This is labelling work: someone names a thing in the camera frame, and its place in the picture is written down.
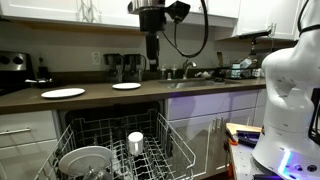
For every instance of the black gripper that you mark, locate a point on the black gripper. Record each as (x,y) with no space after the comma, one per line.
(151,20)

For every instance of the white plastic plate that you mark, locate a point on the white plastic plate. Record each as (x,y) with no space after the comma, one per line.
(83,160)

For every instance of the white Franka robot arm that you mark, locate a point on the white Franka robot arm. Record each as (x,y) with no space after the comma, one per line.
(290,100)

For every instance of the white dinner plate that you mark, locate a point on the white dinner plate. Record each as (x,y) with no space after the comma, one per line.
(126,86)
(62,93)

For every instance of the built-in dishwasher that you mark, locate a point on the built-in dishwasher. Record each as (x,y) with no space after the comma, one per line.
(140,110)

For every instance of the small soap bottle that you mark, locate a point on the small soap bottle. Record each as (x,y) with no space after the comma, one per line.
(174,72)
(163,73)

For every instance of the chrome sink faucet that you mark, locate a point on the chrome sink faucet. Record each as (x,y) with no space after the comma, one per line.
(186,66)

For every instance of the steel kitchen sink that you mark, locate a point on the steel kitchen sink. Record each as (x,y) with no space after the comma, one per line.
(193,83)

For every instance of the wooden utensil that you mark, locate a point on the wooden utensil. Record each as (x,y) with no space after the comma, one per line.
(220,59)

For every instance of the white base cabinet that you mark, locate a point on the white base cabinet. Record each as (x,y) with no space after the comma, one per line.
(200,106)

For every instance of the black dish drying rack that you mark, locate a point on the black dish drying rack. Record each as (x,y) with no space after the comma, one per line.
(238,73)

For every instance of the cylindrical tumbler cup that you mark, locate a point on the cylindrical tumbler cup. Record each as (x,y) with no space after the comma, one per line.
(135,141)

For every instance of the black tray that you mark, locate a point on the black tray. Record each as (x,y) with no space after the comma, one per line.
(46,83)

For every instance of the dark bottle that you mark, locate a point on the dark bottle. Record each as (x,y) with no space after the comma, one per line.
(42,70)

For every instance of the wooden board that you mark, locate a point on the wooden board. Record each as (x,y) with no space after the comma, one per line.
(243,127)

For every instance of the black tool case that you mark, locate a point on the black tool case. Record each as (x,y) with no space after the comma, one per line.
(248,136)

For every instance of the black steel stove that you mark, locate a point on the black steel stove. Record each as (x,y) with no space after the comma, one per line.
(15,71)

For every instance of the orange clamp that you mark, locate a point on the orange clamp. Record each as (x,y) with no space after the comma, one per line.
(230,166)

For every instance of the white drawer unit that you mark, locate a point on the white drawer unit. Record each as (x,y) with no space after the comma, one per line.
(26,156)

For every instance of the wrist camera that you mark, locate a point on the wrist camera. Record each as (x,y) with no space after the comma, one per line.
(178,10)

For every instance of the white wall outlet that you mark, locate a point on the white wall outlet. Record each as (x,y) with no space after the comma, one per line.
(96,58)

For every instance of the black stereo camera on stand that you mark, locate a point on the black stereo camera on stand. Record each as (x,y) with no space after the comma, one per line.
(255,34)

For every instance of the long white wall cabinet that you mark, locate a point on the long white wall cabinet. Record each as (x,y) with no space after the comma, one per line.
(50,8)

